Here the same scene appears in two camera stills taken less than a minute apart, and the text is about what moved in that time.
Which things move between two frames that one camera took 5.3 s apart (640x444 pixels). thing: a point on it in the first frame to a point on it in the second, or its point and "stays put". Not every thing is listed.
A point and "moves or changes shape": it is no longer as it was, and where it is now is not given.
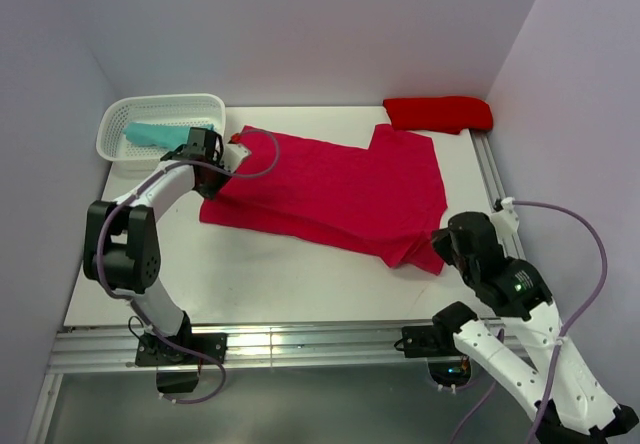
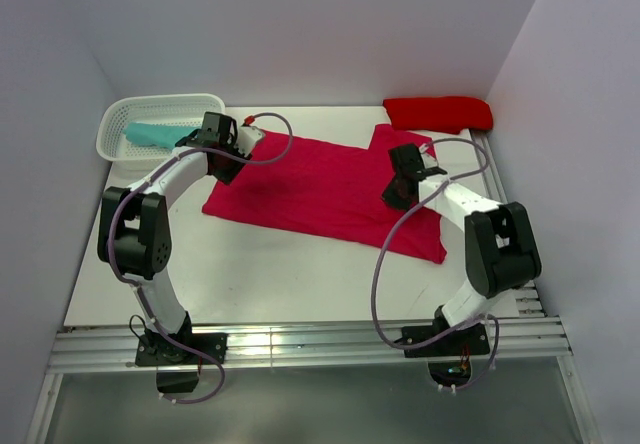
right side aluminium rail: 494,186 stays put
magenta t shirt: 382,202 moves or changes shape
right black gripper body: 443,245 to 393,195
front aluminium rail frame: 375,346 stays put
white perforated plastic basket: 181,109 stays put
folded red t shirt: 439,114 stays put
